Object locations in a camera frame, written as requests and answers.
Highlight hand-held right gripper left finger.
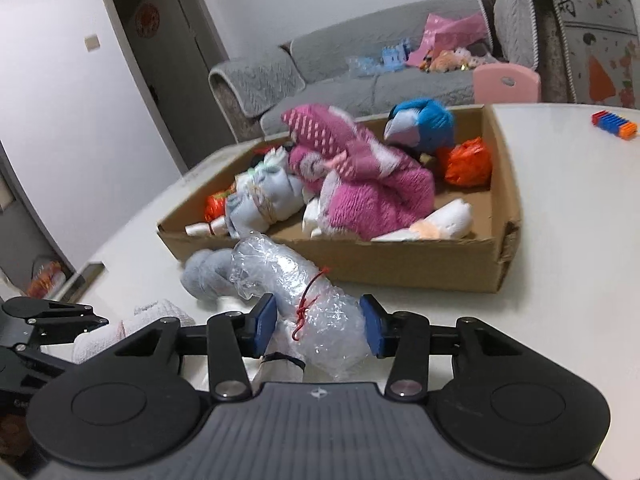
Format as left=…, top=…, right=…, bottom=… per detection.
left=97, top=292, right=278, bottom=403

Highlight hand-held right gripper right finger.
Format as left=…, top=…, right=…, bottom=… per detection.
left=359, top=294, right=540, bottom=403

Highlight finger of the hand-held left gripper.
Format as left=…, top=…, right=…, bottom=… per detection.
left=0, top=296, right=110, bottom=350

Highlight bubble wrap bundle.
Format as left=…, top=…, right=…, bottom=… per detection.
left=230, top=234, right=372, bottom=380

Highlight brown cardboard box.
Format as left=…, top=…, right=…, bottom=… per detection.
left=156, top=104, right=522, bottom=294

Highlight white peach sock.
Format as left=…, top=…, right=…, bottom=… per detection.
left=371, top=198, right=474, bottom=244

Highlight pink fuzzy sock bundle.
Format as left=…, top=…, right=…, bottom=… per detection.
left=281, top=103, right=437, bottom=242

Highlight orange plastic bag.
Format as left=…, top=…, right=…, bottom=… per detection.
left=443, top=137, right=494, bottom=189

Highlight blue sock bundle pink band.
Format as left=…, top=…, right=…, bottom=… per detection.
left=383, top=98, right=457, bottom=154

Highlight white desktop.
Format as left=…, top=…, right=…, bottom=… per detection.
left=65, top=102, right=640, bottom=471

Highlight orange white bag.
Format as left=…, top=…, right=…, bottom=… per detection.
left=26, top=256, right=72, bottom=299

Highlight white bundle black band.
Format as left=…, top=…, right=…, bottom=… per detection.
left=251, top=320, right=307, bottom=393

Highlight grey-blue sock ball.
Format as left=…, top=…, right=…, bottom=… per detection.
left=180, top=249, right=242, bottom=307

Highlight grey knit sock bundle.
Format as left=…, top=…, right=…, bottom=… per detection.
left=71, top=298, right=197, bottom=365

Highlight small white tied bundle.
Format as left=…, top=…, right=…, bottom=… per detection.
left=184, top=216, right=227, bottom=239

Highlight light blue sock bundle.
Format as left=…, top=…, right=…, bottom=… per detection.
left=224, top=151, right=307, bottom=237

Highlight grey sofa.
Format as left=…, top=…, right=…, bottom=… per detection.
left=207, top=0, right=576, bottom=142

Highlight clear plastic bag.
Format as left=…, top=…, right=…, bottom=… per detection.
left=346, top=55, right=385, bottom=80

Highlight blue toy castle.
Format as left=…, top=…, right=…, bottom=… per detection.
left=381, top=40, right=415, bottom=70

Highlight pink chair back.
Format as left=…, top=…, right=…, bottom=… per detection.
left=472, top=63, right=542, bottom=107

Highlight grey door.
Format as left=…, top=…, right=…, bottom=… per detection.
left=92, top=0, right=231, bottom=173

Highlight plush toys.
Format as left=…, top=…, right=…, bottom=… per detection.
left=420, top=46, right=493, bottom=73

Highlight pink plastic bag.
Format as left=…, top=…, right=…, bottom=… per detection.
left=405, top=11, right=490, bottom=68

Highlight red door decoration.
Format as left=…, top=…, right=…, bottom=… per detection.
left=134, top=2, right=161, bottom=38

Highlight colourful block strip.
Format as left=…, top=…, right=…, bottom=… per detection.
left=591, top=109, right=639, bottom=141

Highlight wall poster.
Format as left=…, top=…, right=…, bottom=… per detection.
left=530, top=0, right=640, bottom=110

